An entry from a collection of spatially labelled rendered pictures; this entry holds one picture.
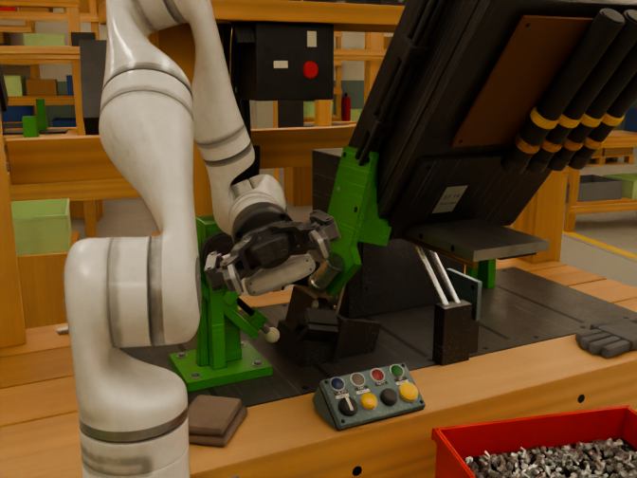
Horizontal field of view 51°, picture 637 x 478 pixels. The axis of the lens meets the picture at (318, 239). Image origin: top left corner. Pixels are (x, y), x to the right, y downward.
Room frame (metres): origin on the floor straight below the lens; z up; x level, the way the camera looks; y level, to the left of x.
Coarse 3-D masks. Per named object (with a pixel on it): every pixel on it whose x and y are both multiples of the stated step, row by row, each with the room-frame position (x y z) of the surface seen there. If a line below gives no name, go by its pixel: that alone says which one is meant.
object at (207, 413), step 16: (208, 400) 0.91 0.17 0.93; (224, 400) 0.91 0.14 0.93; (240, 400) 0.92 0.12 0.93; (192, 416) 0.86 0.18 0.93; (208, 416) 0.86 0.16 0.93; (224, 416) 0.86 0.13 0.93; (240, 416) 0.89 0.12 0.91; (192, 432) 0.84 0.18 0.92; (208, 432) 0.83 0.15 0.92; (224, 432) 0.85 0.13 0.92
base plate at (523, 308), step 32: (512, 288) 1.53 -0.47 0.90; (544, 288) 1.53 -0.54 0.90; (384, 320) 1.32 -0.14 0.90; (416, 320) 1.32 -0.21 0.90; (480, 320) 1.32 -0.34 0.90; (512, 320) 1.32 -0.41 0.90; (544, 320) 1.32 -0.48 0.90; (576, 320) 1.32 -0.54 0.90; (608, 320) 1.32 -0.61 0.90; (128, 352) 1.16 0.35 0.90; (160, 352) 1.16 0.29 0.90; (384, 352) 1.16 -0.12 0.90; (416, 352) 1.16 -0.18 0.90; (480, 352) 1.16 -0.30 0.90; (224, 384) 1.03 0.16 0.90; (256, 384) 1.03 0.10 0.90; (288, 384) 1.03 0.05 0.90
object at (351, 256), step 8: (352, 248) 1.13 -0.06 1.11; (344, 256) 1.14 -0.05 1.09; (352, 256) 1.11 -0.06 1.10; (352, 264) 1.11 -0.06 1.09; (360, 264) 1.11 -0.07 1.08; (344, 272) 1.12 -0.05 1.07; (352, 272) 1.12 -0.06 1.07; (336, 280) 1.14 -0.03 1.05; (344, 280) 1.13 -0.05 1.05; (328, 288) 1.15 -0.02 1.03; (336, 288) 1.14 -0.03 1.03
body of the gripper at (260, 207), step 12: (252, 204) 0.78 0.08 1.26; (264, 204) 0.77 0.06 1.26; (240, 216) 0.76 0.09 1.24; (252, 216) 0.75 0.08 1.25; (264, 216) 0.75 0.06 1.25; (276, 216) 0.75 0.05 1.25; (288, 216) 0.76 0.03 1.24; (240, 228) 0.74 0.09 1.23; (252, 228) 0.75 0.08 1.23; (264, 228) 0.75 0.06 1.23; (240, 240) 0.74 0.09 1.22; (264, 240) 0.71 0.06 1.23; (276, 240) 0.70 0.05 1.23; (288, 240) 0.70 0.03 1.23; (252, 252) 0.70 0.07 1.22; (264, 252) 0.70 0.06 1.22; (276, 252) 0.70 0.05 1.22; (288, 252) 0.70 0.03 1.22; (252, 264) 0.70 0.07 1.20; (264, 264) 0.70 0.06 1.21; (276, 264) 0.75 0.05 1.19
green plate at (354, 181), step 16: (352, 160) 1.21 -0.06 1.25; (368, 160) 1.16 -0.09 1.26; (352, 176) 1.19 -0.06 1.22; (368, 176) 1.15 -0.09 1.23; (336, 192) 1.23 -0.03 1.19; (352, 192) 1.18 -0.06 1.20; (368, 192) 1.15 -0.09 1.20; (336, 208) 1.22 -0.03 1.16; (352, 208) 1.16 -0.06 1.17; (368, 208) 1.16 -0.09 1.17; (352, 224) 1.15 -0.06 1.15; (368, 224) 1.16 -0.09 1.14; (384, 224) 1.18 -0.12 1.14; (352, 240) 1.14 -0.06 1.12; (368, 240) 1.16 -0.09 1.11; (384, 240) 1.18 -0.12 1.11
